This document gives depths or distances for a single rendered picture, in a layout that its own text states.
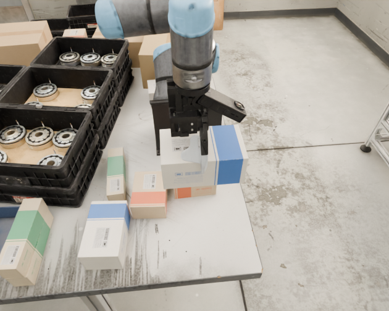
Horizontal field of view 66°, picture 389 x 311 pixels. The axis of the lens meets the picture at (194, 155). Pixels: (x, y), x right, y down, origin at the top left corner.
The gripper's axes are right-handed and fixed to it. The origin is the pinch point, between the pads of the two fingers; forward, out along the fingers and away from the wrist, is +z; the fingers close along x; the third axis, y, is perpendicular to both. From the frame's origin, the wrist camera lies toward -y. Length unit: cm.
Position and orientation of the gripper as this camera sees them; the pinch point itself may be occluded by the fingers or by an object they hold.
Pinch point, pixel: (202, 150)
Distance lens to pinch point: 73.3
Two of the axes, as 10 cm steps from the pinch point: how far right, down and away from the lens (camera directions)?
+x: 1.0, 7.2, -6.9
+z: 0.1, 6.9, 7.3
